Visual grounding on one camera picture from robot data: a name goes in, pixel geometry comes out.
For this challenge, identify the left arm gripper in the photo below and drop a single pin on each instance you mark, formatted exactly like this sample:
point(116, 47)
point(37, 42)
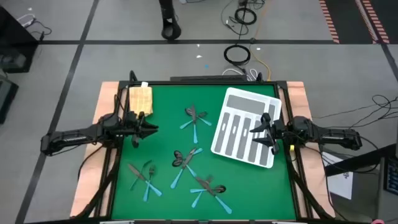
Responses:
point(133, 126)

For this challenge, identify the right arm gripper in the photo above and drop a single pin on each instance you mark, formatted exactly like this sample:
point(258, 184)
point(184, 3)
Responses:
point(278, 129)

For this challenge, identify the white cutlery tray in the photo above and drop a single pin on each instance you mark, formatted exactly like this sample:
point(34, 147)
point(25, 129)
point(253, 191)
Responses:
point(245, 107)

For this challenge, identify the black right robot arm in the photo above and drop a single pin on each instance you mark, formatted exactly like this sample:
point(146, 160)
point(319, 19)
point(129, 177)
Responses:
point(335, 138)

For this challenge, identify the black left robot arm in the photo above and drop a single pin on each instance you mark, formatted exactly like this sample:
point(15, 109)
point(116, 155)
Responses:
point(71, 138)

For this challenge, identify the folded yellow cloth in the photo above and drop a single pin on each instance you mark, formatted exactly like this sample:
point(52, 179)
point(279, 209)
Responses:
point(140, 99)

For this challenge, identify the yellow tape tag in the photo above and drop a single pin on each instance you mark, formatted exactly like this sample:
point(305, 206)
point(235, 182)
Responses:
point(292, 147)

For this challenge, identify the green table mat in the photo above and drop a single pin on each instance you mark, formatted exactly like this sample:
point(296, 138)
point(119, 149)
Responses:
point(248, 193)

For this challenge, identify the long black bar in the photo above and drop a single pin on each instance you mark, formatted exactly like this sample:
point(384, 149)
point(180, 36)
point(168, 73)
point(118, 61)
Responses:
point(208, 78)

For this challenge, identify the white paper sheet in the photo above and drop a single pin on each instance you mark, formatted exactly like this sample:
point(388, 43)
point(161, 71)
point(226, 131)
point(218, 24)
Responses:
point(340, 183)

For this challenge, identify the black desk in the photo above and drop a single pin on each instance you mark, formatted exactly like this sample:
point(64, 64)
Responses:
point(357, 160)

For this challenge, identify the black floor mat striped edge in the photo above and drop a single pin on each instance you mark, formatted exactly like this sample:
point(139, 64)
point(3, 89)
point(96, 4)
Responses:
point(348, 18)

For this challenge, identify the black equipment case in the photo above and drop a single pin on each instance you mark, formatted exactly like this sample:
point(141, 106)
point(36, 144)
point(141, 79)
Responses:
point(6, 99)

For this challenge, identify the black cabinet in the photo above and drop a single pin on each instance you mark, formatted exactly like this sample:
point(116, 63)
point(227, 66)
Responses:
point(12, 40)

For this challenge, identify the black aluminium table frame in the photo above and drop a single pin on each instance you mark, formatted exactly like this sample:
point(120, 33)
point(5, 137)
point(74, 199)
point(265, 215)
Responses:
point(199, 83)

